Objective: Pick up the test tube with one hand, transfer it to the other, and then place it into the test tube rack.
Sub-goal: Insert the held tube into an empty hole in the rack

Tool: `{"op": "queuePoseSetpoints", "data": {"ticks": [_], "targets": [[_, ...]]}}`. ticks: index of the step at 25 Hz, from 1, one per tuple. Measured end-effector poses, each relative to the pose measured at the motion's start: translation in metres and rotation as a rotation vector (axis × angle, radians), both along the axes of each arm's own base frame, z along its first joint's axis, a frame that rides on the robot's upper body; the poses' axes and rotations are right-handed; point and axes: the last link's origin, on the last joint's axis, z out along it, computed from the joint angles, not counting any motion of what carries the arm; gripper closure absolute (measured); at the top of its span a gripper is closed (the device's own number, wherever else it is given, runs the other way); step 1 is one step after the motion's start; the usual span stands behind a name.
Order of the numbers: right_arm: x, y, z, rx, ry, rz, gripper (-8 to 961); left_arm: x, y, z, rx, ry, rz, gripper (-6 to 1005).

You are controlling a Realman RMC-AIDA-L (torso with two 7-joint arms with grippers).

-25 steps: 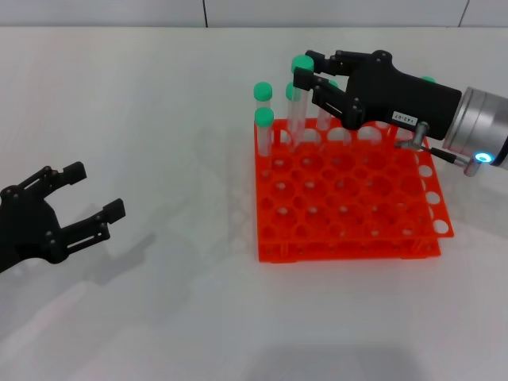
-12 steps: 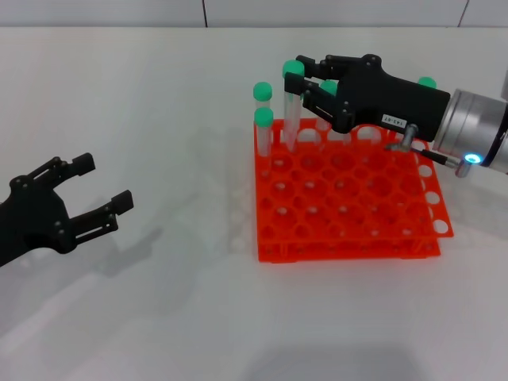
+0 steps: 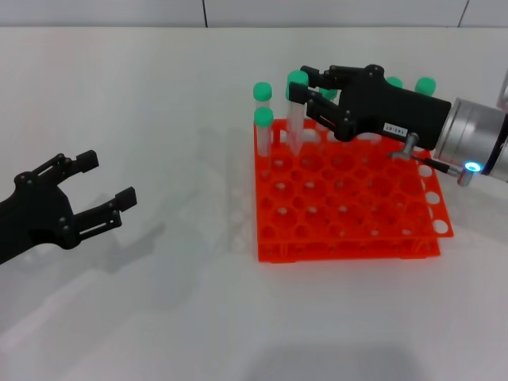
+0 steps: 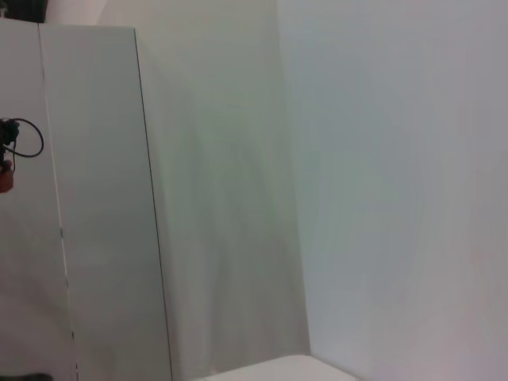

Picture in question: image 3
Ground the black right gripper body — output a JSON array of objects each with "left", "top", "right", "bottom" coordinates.
[{"left": 335, "top": 65, "right": 452, "bottom": 150}]

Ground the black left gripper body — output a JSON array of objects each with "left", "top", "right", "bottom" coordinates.
[{"left": 0, "top": 172, "right": 79, "bottom": 265}]

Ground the orange test tube rack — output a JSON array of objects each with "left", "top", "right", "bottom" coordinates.
[{"left": 252, "top": 117, "right": 455, "bottom": 264}]

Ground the right arm cable with plug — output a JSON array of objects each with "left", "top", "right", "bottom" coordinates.
[{"left": 387, "top": 133, "right": 477, "bottom": 187}]

